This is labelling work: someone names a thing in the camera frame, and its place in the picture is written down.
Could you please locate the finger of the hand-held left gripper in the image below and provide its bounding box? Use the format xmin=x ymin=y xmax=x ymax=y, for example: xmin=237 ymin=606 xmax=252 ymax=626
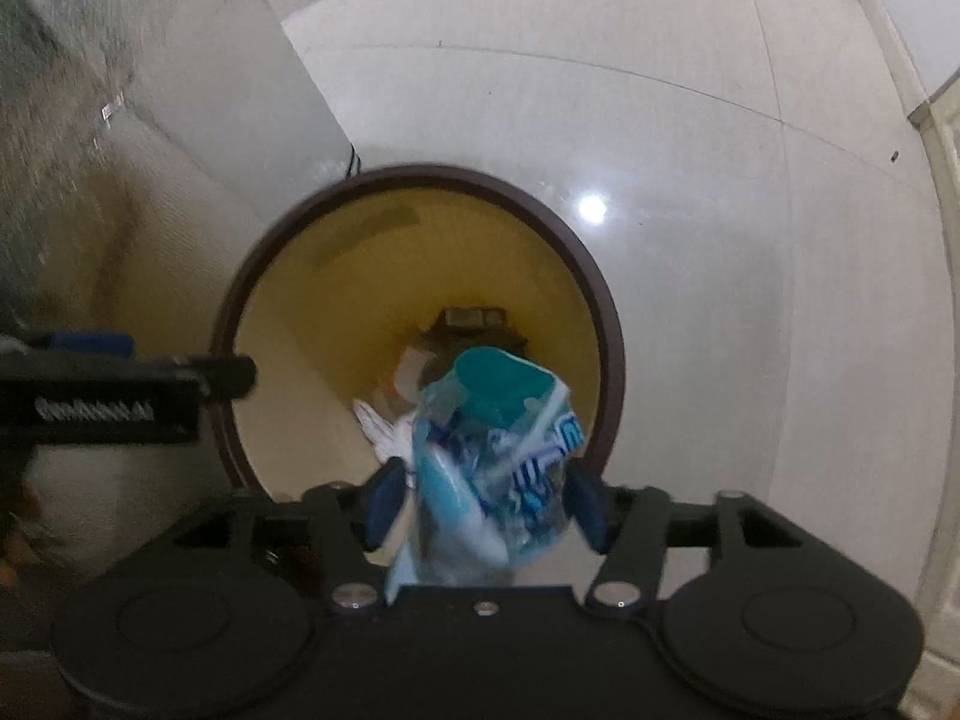
xmin=45 ymin=330 xmax=137 ymax=356
xmin=191 ymin=355 xmax=259 ymax=401

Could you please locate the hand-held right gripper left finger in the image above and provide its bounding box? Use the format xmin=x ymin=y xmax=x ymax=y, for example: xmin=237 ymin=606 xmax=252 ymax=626
xmin=176 ymin=459 xmax=411 ymax=614

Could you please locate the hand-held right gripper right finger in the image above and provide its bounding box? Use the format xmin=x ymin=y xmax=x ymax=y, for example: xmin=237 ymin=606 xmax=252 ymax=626
xmin=564 ymin=459 xmax=801 ymax=614

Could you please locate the blue white plastic packet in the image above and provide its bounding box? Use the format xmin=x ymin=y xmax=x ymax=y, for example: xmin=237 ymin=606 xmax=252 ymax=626
xmin=384 ymin=347 xmax=587 ymax=605

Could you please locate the round brown-rimmed trash bin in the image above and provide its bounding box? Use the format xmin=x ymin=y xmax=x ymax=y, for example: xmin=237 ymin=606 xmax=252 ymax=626
xmin=210 ymin=163 xmax=625 ymax=500

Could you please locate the person's left hand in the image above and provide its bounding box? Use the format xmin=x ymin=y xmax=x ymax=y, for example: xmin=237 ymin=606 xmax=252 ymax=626
xmin=0 ymin=457 xmax=40 ymax=590

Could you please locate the dark small box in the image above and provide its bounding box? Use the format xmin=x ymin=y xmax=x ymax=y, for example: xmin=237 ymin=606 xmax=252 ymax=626
xmin=416 ymin=305 xmax=530 ymax=361

